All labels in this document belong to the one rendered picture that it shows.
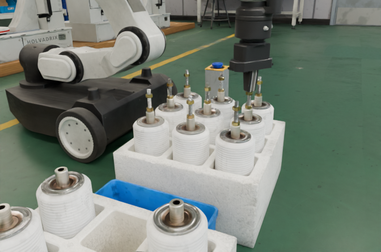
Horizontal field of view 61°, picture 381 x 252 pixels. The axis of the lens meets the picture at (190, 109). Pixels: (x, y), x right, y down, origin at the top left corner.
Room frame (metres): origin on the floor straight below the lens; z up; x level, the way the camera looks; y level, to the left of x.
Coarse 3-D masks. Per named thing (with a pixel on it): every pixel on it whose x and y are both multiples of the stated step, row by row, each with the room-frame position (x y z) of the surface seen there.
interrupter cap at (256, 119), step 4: (240, 116) 0.82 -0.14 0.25; (252, 116) 0.82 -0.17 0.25; (256, 116) 0.82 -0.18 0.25; (260, 116) 0.81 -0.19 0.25; (240, 120) 0.79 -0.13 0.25; (244, 120) 0.80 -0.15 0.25; (252, 120) 0.80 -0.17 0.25; (256, 120) 0.79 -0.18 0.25; (260, 120) 0.79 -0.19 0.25; (248, 124) 0.77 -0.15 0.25; (252, 124) 0.77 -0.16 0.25
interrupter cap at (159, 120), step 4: (144, 116) 0.83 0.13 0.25; (156, 116) 0.83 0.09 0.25; (140, 120) 0.80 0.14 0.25; (144, 120) 0.80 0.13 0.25; (156, 120) 0.81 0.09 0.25; (160, 120) 0.80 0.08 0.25; (164, 120) 0.80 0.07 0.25; (140, 124) 0.77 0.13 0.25; (144, 124) 0.77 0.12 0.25; (148, 124) 0.77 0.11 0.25; (152, 124) 0.77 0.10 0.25; (156, 124) 0.77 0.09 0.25; (160, 124) 0.77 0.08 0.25
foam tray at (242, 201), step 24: (264, 144) 0.84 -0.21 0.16; (120, 168) 0.75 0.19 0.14; (144, 168) 0.72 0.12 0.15; (168, 168) 0.69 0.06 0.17; (192, 168) 0.67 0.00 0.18; (264, 168) 0.67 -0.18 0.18; (168, 192) 0.69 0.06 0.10; (192, 192) 0.66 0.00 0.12; (216, 192) 0.64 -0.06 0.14; (240, 192) 0.61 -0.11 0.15; (264, 192) 0.68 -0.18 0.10; (240, 216) 0.61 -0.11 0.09; (240, 240) 0.61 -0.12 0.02
